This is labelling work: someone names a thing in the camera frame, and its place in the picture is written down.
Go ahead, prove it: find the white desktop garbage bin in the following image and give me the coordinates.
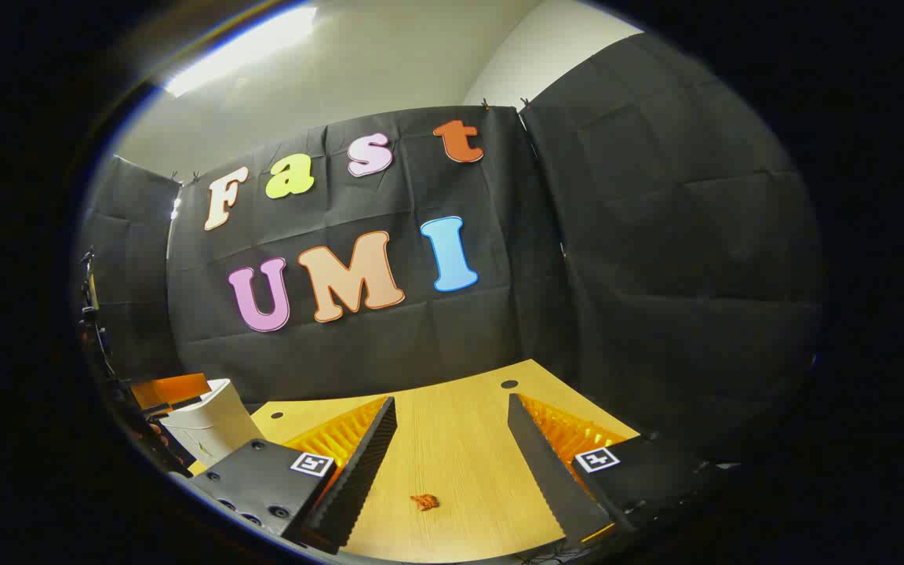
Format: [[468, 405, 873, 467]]
[[160, 379, 266, 469]]

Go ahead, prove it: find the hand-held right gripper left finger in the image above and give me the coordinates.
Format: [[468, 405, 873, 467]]
[[185, 396, 398, 555]]

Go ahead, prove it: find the wooden desktop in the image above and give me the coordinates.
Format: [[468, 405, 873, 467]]
[[185, 359, 641, 564]]

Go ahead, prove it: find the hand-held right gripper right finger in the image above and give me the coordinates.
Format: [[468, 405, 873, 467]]
[[507, 392, 710, 552]]

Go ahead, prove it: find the black backdrop cloth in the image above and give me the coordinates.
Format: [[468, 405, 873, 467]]
[[75, 33, 823, 464]]

